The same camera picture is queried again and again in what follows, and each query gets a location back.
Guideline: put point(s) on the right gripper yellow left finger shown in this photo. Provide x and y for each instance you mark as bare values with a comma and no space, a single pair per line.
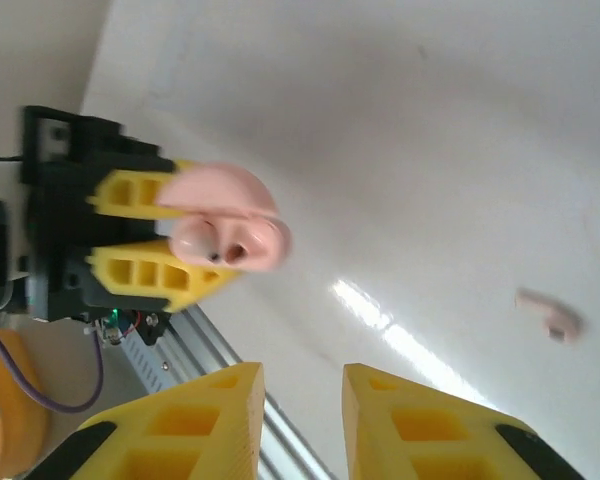
130,415

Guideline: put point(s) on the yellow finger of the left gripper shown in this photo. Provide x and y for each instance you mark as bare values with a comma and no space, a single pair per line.
155,250
130,212

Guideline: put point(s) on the aluminium mounting rail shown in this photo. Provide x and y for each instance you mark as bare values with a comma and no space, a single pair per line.
215,350

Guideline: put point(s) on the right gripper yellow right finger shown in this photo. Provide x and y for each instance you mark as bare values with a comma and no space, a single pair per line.
460,410

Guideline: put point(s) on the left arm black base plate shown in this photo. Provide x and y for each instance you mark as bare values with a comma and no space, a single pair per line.
152,330

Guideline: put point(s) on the pink round charging case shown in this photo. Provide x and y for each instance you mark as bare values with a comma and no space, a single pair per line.
220,190

